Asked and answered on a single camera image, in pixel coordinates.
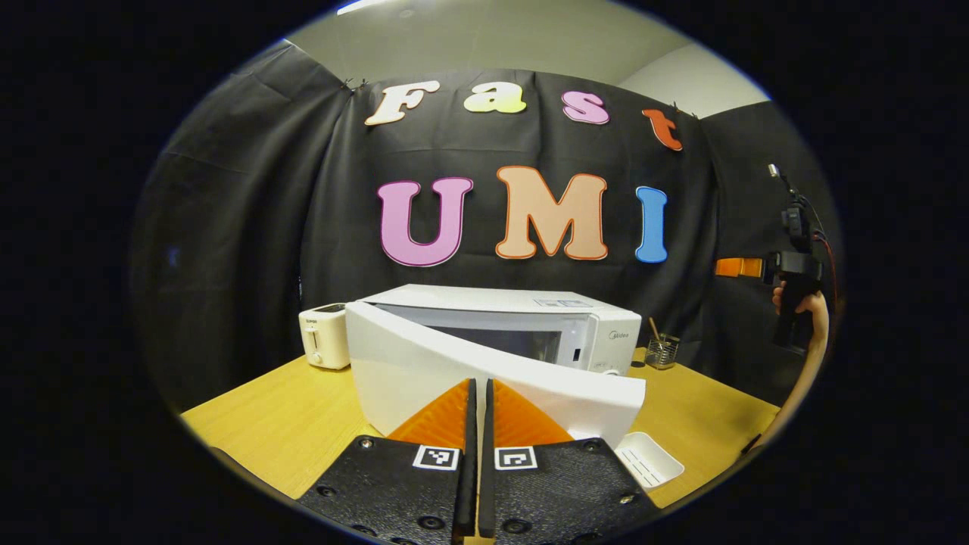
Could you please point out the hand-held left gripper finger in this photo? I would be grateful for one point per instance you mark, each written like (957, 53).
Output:
(487, 469)
(468, 469)

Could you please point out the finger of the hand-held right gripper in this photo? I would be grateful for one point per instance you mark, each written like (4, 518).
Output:
(738, 267)

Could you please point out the white microwave oven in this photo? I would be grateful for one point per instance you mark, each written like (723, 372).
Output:
(409, 371)

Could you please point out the white food tray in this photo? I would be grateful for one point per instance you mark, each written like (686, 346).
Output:
(649, 458)

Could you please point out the wooden stick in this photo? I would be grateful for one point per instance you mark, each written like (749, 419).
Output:
(655, 329)

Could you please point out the white toaster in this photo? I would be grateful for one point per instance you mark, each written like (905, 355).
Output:
(324, 337)

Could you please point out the ceiling light panel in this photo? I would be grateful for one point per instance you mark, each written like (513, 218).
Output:
(363, 6)

